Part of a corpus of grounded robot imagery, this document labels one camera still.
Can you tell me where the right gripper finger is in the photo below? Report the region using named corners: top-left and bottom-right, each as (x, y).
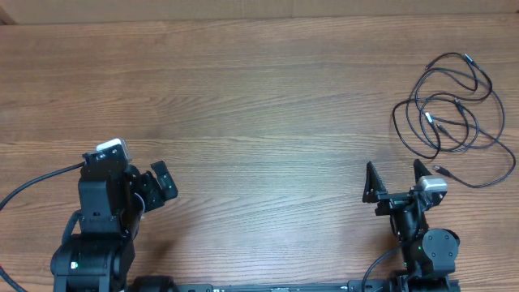
top-left (362, 161), bottom-right (388, 203)
top-left (413, 159), bottom-right (431, 182)

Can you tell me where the black USB cable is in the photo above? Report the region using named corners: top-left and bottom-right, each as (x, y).
top-left (417, 95), bottom-right (517, 190)
top-left (391, 51), bottom-right (507, 160)

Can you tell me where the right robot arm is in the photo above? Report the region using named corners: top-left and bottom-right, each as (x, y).
top-left (359, 159), bottom-right (461, 292)

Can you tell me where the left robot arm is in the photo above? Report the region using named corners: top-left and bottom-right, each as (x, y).
top-left (51, 147), bottom-right (178, 291)

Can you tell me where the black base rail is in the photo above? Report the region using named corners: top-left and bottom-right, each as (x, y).
top-left (126, 276), bottom-right (461, 292)

